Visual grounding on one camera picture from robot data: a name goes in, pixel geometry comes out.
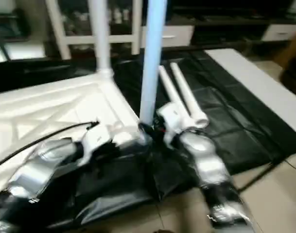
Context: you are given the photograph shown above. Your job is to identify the white plastic table leg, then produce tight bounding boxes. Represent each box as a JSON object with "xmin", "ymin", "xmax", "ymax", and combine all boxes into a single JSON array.
[
  {"xmin": 158, "ymin": 64, "xmax": 191, "ymax": 121},
  {"xmin": 169, "ymin": 62, "xmax": 209, "ymax": 129},
  {"xmin": 138, "ymin": 0, "xmax": 169, "ymax": 128},
  {"xmin": 88, "ymin": 0, "xmax": 114, "ymax": 78}
]

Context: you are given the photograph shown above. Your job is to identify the white plastic table top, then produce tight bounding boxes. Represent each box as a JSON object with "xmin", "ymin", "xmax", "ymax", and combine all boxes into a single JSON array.
[{"xmin": 0, "ymin": 68, "xmax": 153, "ymax": 195}]

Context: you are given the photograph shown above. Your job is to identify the black work mat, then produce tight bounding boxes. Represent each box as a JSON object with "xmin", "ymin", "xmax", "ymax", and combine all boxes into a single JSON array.
[{"xmin": 0, "ymin": 46, "xmax": 290, "ymax": 231}]

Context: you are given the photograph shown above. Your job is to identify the white low drawer unit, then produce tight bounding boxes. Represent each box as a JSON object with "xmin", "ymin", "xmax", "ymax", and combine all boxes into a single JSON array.
[{"xmin": 141, "ymin": 24, "xmax": 195, "ymax": 48}]

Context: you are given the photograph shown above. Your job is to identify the white sheet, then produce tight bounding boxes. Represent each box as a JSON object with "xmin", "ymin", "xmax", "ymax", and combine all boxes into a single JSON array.
[{"xmin": 205, "ymin": 48, "xmax": 296, "ymax": 140}]

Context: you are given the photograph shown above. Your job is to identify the white glass-door cabinet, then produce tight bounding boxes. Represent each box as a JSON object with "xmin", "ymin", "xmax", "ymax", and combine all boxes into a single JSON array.
[{"xmin": 45, "ymin": 0, "xmax": 144, "ymax": 61}]

